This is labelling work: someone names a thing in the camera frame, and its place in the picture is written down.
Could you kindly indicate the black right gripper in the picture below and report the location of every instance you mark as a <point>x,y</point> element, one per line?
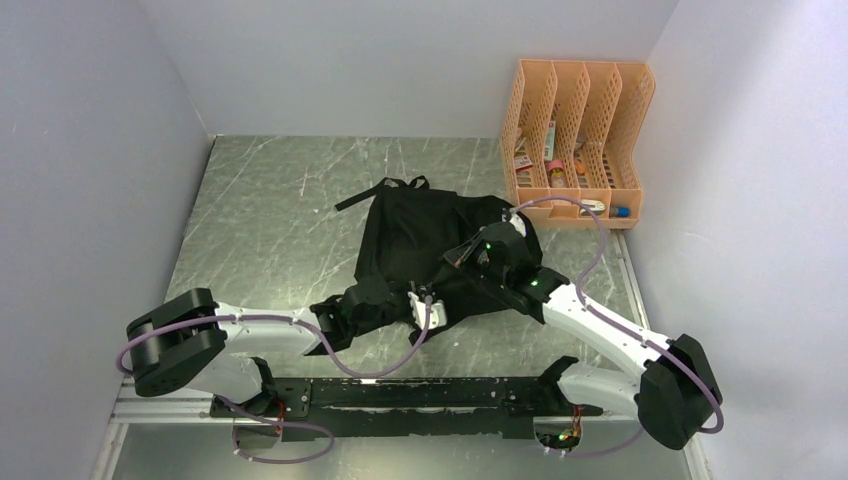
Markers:
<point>463,255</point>

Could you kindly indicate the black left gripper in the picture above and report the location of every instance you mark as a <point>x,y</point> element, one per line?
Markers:
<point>408,318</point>

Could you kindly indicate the black student backpack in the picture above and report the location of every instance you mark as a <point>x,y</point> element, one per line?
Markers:
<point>409,226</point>

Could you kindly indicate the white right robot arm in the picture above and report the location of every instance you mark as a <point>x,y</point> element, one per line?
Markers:
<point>666,384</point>

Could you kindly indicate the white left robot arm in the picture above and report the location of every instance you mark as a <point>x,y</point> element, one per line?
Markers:
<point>194,341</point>

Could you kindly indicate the white red staples box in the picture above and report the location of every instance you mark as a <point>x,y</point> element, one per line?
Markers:
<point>522,163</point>

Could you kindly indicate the pink bottle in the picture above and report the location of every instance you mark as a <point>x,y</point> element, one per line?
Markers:
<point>556,173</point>

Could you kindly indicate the white stapler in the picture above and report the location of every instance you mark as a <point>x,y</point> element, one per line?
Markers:
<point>592,207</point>

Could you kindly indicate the tall white green box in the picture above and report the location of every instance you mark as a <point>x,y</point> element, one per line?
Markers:
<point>550,140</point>

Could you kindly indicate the grey blue sharpener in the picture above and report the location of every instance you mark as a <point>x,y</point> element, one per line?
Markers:
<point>619,212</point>

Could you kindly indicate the orange plastic desk organizer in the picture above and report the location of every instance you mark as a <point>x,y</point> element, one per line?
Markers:
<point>599,108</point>

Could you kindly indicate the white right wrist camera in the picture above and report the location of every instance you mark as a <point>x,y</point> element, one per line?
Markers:
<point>517,222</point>

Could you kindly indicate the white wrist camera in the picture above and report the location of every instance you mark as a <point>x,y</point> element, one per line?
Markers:
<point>517,222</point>
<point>427,311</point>

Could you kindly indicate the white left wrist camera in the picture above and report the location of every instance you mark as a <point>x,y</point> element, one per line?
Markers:
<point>427,311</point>

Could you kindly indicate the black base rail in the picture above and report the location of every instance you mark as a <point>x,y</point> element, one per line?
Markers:
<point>312,408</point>

